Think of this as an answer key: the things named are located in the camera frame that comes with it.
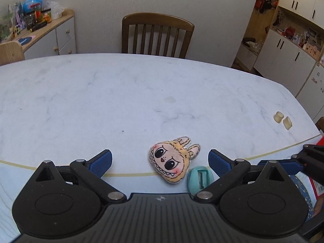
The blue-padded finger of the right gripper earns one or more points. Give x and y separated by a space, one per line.
291 166

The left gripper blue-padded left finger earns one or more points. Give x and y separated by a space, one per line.
101 163

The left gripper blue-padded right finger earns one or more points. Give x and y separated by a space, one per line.
220 163

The teal egg-shaped sharpener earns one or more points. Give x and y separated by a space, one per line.
198 179

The cartoon monster face plush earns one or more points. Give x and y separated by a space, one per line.
171 159

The red and white shoe box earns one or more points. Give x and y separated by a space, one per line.
317 190

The light wooden side chair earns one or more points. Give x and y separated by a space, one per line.
320 124

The blue patterned table mat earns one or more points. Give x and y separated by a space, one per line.
71 204

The white drawer sideboard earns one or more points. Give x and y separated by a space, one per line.
56 38

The small wooden chair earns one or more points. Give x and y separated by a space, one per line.
11 52

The dark wooden chair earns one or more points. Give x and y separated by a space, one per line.
155 34

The blue globe toy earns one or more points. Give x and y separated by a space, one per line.
32 5

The white wall cabinet unit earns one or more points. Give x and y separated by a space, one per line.
284 43

